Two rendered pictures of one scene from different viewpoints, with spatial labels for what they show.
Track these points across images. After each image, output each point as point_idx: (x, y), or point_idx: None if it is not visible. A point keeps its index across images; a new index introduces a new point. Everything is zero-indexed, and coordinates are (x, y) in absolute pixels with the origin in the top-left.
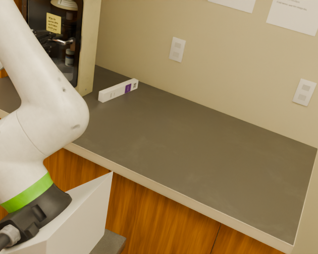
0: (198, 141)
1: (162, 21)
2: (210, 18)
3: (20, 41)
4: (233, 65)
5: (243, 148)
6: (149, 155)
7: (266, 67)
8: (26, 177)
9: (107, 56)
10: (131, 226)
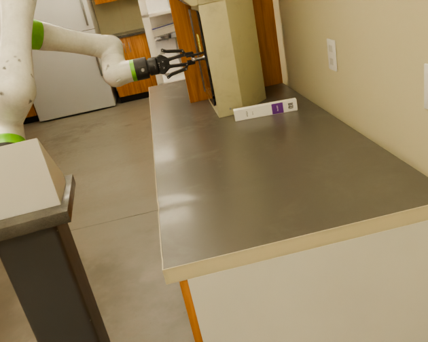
0: (265, 161)
1: (319, 22)
2: (344, 1)
3: (3, 38)
4: (369, 62)
5: (311, 175)
6: (190, 165)
7: (393, 55)
8: None
9: (302, 79)
10: None
